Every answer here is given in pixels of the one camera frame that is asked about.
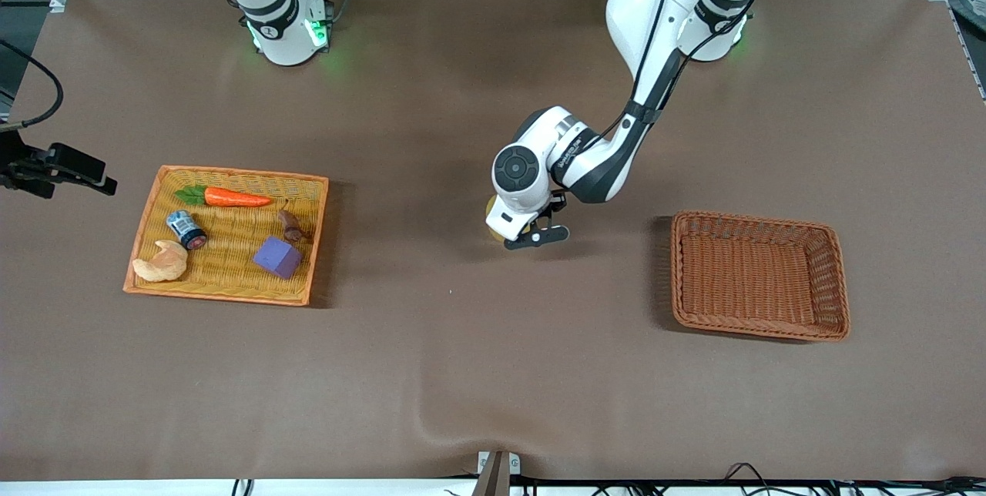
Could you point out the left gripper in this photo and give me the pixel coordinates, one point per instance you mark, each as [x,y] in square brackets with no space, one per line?
[558,206]

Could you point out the orange toy carrot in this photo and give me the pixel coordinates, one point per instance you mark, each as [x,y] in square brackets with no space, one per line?
[231,197]

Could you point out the metal table edge bracket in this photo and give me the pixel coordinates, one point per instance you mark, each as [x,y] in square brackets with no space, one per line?
[499,473]

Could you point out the flat orange wicker tray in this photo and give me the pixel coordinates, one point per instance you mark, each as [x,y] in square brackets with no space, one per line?
[223,289]

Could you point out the small brown toy figure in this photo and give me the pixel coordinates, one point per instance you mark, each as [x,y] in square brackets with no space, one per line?
[290,226]

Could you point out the brown wicker basket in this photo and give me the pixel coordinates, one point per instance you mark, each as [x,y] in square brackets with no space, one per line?
[739,280]

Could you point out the small blue white can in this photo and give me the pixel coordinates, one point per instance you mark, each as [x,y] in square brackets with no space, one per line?
[185,228]

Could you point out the yellow tape roll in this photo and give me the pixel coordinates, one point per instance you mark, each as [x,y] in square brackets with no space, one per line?
[489,212]

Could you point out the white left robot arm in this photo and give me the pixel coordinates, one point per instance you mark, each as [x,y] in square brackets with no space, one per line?
[655,3]

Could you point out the toy croissant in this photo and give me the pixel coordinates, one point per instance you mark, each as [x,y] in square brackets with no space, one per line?
[163,265]

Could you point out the purple cube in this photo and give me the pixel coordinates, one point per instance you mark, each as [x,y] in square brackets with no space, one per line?
[276,257]

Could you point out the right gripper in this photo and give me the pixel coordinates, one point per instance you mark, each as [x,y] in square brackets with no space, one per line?
[29,166]

